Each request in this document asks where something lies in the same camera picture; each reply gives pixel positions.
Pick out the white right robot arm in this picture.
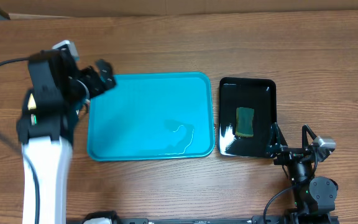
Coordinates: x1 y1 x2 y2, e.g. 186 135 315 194
262 123 339 224

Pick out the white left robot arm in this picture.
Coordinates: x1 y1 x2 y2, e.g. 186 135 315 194
17 49 116 223

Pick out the blue plastic tray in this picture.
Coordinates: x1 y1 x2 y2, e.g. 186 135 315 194
87 72 215 161

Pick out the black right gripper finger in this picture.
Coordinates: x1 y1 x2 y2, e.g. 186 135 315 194
301 124 317 149
265 123 288 157

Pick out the yellow-green plate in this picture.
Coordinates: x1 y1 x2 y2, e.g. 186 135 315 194
27 93 37 111

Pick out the green yellow sponge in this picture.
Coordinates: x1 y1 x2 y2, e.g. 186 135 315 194
235 107 254 138

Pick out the black water tray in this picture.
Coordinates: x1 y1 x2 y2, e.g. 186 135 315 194
218 77 277 158

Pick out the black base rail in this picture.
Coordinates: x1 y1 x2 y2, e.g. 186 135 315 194
67 210 340 224

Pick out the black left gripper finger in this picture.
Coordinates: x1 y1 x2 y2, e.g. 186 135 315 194
95 59 113 77
103 74 116 90

